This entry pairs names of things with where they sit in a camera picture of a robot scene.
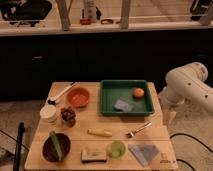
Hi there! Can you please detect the small green cup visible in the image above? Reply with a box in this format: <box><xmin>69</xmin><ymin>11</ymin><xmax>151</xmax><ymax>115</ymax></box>
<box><xmin>109</xmin><ymin>141</ymin><xmax>126</xmax><ymax>158</ymax></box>

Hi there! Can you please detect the orange fruit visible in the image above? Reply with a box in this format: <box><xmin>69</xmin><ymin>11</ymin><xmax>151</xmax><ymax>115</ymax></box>
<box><xmin>133</xmin><ymin>88</ymin><xmax>144</xmax><ymax>99</ymax></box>

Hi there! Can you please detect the red tape roll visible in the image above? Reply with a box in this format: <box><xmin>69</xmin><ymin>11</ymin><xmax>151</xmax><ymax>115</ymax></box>
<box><xmin>80</xmin><ymin>19</ymin><xmax>92</xmax><ymax>25</ymax></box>

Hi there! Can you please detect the white handled brush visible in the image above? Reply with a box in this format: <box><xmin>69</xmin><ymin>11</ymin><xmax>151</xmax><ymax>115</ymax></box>
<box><xmin>47</xmin><ymin>82</ymin><xmax>74</xmax><ymax>105</ymax></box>

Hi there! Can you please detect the dark brown bowl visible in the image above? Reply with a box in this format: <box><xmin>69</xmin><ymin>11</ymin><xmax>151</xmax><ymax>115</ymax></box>
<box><xmin>42</xmin><ymin>133</ymin><xmax>71</xmax><ymax>162</ymax></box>

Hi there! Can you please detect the green cucumber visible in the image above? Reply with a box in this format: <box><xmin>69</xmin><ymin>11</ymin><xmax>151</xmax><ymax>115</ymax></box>
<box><xmin>50</xmin><ymin>131</ymin><xmax>62</xmax><ymax>161</ymax></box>

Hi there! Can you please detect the red bowl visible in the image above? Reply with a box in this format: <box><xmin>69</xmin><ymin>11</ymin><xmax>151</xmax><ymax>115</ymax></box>
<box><xmin>66</xmin><ymin>87</ymin><xmax>90</xmax><ymax>108</ymax></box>

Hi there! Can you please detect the grey folded cloth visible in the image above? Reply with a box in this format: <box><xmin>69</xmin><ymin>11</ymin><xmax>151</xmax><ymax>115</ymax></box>
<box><xmin>128</xmin><ymin>144</ymin><xmax>159</xmax><ymax>167</ymax></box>

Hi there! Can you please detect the white cylindrical container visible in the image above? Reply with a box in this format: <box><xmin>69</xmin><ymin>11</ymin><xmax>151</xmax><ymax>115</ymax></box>
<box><xmin>40</xmin><ymin>104</ymin><xmax>57</xmax><ymax>124</ymax></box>

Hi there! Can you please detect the black cable on floor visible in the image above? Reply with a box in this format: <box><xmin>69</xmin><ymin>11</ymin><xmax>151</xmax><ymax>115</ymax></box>
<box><xmin>169</xmin><ymin>132</ymin><xmax>213</xmax><ymax>171</ymax></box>

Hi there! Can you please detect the silver fork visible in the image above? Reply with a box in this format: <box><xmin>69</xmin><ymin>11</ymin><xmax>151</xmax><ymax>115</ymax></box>
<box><xmin>126</xmin><ymin>122</ymin><xmax>152</xmax><ymax>138</ymax></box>

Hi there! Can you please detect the grey sponge in tray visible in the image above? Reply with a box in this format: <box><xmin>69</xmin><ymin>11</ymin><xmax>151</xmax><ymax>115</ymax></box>
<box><xmin>114</xmin><ymin>99</ymin><xmax>132</xmax><ymax>112</ymax></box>

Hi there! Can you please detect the yellow banana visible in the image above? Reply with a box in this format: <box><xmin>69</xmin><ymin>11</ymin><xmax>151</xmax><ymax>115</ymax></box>
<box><xmin>87</xmin><ymin>129</ymin><xmax>112</xmax><ymax>137</ymax></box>

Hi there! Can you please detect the black pole at left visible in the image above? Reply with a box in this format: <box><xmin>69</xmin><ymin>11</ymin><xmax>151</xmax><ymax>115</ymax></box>
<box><xmin>13</xmin><ymin>122</ymin><xmax>25</xmax><ymax>171</ymax></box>

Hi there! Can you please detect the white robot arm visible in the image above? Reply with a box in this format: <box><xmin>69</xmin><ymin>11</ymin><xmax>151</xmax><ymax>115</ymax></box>
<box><xmin>158</xmin><ymin>62</ymin><xmax>213</xmax><ymax>125</ymax></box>

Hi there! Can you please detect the brown wooden block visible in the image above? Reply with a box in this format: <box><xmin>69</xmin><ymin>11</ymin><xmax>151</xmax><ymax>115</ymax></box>
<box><xmin>81</xmin><ymin>148</ymin><xmax>107</xmax><ymax>163</ymax></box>

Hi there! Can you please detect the black office chair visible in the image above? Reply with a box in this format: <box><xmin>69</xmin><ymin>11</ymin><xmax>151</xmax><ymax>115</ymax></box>
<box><xmin>0</xmin><ymin>0</ymin><xmax>52</xmax><ymax>27</ymax></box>

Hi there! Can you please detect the green plastic tray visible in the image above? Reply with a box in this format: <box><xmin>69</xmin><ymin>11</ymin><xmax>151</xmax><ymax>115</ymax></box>
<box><xmin>99</xmin><ymin>80</ymin><xmax>154</xmax><ymax>117</ymax></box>

